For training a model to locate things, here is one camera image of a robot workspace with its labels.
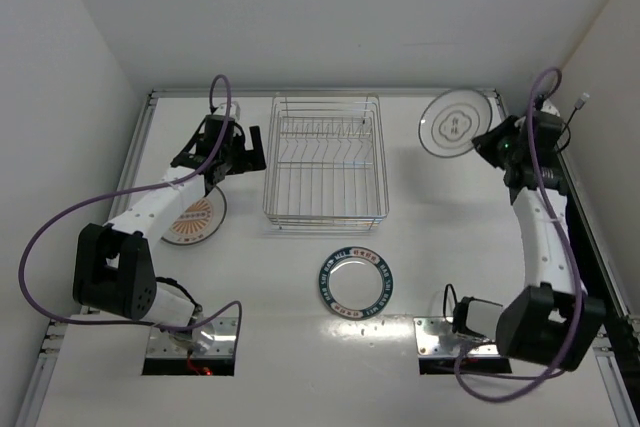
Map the steel wire dish rack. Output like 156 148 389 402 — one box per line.
263 93 390 232

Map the black cable with white plug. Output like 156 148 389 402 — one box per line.
554 91 591 153

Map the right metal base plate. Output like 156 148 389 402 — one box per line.
413 317 500 360

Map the dark green rimmed plate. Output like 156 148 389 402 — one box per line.
317 246 394 320

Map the orange sunburst plate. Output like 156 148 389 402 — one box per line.
162 187 227 246

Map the aluminium table frame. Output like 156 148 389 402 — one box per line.
14 86 640 427

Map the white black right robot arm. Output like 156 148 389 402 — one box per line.
452 111 606 371

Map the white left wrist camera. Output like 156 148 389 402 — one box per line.
217 101 241 121

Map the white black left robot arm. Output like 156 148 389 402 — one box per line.
72 114 266 355

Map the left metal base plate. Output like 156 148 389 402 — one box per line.
146 317 239 360

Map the metal base plate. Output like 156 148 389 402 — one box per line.
413 317 500 360
146 317 239 360

